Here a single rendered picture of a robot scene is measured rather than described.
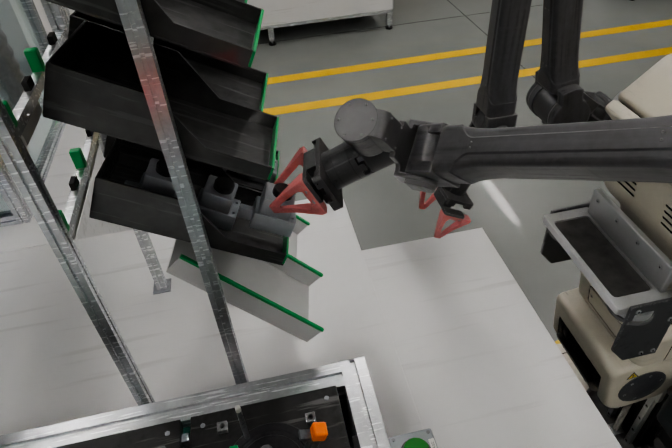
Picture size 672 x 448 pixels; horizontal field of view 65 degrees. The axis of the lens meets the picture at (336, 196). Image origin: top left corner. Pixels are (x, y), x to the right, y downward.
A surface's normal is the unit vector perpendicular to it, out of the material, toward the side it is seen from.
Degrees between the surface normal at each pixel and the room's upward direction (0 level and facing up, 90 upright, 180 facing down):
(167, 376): 0
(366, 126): 39
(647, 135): 51
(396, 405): 0
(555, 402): 0
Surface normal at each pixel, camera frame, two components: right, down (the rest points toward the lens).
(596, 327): -0.19, -0.74
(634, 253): -0.98, 0.17
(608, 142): -0.78, -0.32
